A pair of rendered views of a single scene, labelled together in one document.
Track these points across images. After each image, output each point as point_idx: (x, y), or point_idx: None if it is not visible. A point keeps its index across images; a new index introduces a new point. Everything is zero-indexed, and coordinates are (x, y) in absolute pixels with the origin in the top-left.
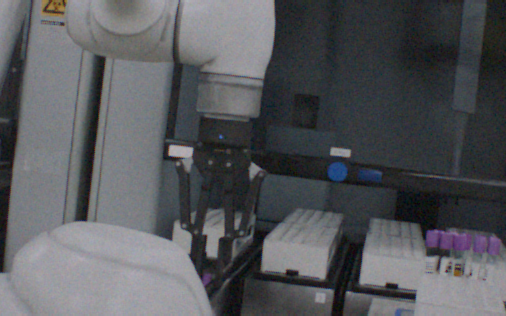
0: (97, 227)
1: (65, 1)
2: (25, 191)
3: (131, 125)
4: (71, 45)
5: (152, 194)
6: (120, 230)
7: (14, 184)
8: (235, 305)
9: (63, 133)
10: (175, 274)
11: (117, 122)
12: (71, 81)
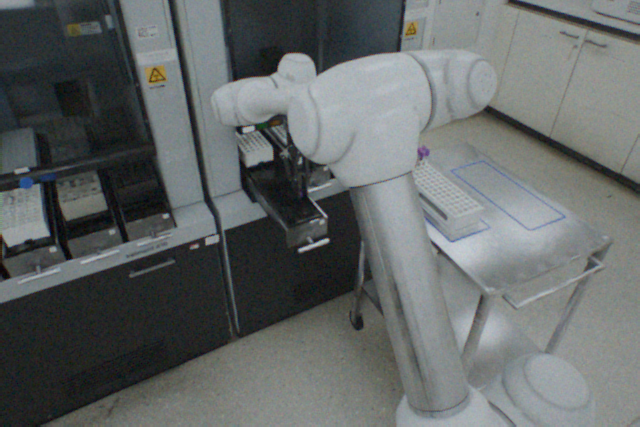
0: (544, 377)
1: (161, 73)
2: (171, 172)
3: (217, 123)
4: (173, 95)
5: (235, 149)
6: (543, 367)
7: (164, 171)
8: None
9: (183, 139)
10: (587, 385)
11: (210, 124)
12: (179, 113)
